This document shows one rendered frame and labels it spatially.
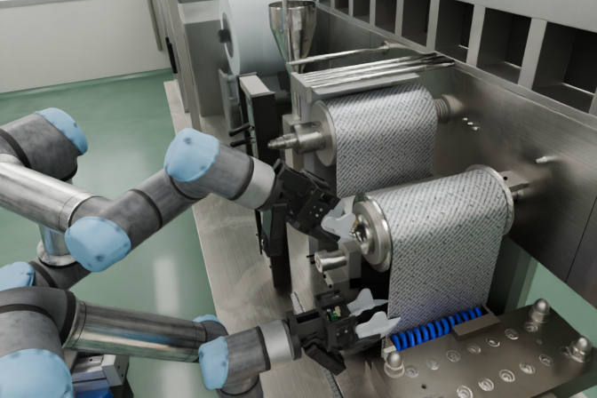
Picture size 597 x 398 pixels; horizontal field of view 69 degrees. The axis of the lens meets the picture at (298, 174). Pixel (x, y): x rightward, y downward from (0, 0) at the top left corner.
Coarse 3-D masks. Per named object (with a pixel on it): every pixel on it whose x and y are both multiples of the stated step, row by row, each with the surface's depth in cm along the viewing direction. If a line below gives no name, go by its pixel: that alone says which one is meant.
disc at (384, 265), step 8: (360, 200) 79; (368, 200) 76; (352, 208) 84; (376, 208) 73; (376, 216) 74; (384, 224) 72; (384, 232) 72; (384, 240) 73; (384, 256) 74; (376, 264) 79; (384, 264) 75
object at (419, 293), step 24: (432, 264) 79; (456, 264) 81; (480, 264) 84; (408, 288) 80; (432, 288) 83; (456, 288) 85; (480, 288) 88; (408, 312) 84; (432, 312) 86; (456, 312) 89
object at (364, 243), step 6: (360, 216) 77; (354, 222) 79; (360, 222) 76; (366, 222) 76; (354, 228) 80; (360, 228) 77; (366, 228) 75; (360, 234) 78; (366, 234) 75; (372, 234) 75; (354, 240) 81; (360, 240) 78; (366, 240) 75; (372, 240) 75; (360, 246) 79; (366, 246) 76; (372, 246) 76; (366, 252) 77; (372, 252) 77
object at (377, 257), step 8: (360, 208) 78; (368, 208) 75; (368, 216) 75; (384, 216) 74; (376, 224) 73; (376, 232) 73; (376, 240) 74; (376, 248) 75; (384, 248) 74; (368, 256) 79; (376, 256) 76
